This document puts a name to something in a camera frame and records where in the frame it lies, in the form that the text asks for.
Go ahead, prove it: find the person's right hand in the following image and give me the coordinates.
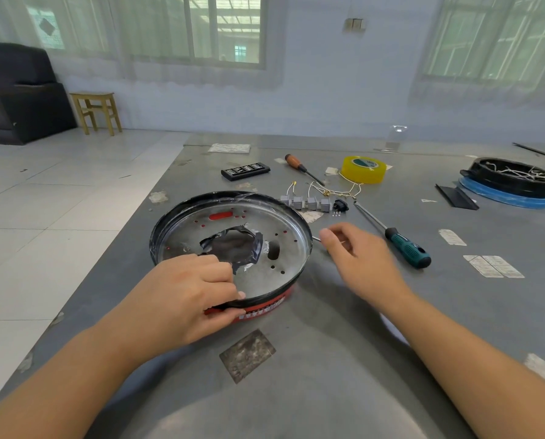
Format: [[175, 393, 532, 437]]
[[319, 222, 413, 316]]

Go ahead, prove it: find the person's left hand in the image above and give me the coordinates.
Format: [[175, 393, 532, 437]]
[[98, 253, 247, 366]]

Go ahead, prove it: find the white yellow wires bundle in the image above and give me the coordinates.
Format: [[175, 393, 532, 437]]
[[286, 180, 364, 199]]

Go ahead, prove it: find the black metal round plate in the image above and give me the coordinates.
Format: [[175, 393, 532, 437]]
[[149, 190, 313, 312]]

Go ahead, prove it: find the red plastic ring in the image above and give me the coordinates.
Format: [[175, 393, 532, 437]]
[[203, 210, 295, 321]]

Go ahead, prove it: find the person's left forearm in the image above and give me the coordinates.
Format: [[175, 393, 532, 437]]
[[0, 317, 163, 439]]

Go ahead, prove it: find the person's right forearm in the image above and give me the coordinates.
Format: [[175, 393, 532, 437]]
[[382, 292, 545, 439]]

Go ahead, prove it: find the dark green black screwdriver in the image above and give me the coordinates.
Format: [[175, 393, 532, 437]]
[[353, 201, 432, 269]]

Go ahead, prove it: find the yellow tape roll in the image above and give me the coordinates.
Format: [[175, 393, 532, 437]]
[[340, 155, 388, 185]]

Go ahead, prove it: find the black flat plate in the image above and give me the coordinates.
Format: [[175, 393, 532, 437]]
[[435, 184, 480, 211]]

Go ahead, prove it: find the clear acrylic stand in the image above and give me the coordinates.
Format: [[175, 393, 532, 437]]
[[382, 125, 408, 154]]

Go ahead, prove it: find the black bit set case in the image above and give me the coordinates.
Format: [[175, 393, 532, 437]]
[[221, 162, 271, 182]]

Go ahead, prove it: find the black round housing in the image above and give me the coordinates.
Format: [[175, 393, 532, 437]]
[[460, 157, 545, 199]]

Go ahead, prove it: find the narrow sheer curtain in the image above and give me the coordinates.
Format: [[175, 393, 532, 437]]
[[409, 0, 545, 105]]

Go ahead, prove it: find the thin black rod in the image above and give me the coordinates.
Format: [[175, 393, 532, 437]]
[[512, 142, 545, 163]]

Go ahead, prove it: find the wooden stool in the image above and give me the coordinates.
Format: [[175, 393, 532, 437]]
[[69, 91, 123, 137]]

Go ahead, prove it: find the wide sheer curtain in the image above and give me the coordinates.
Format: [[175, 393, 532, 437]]
[[0, 0, 287, 90]]

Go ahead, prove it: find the black armchair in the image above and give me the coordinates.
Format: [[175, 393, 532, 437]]
[[0, 42, 77, 146]]

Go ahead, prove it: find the narrow window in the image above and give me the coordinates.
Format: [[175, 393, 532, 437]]
[[425, 0, 545, 85]]

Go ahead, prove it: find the wide window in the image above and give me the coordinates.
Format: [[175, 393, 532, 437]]
[[25, 0, 269, 69]]

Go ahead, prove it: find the wooden handle screwdriver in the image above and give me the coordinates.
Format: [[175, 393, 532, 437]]
[[285, 154, 326, 187]]

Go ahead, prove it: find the blue plastic ring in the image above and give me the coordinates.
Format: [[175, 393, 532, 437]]
[[457, 177, 545, 210]]

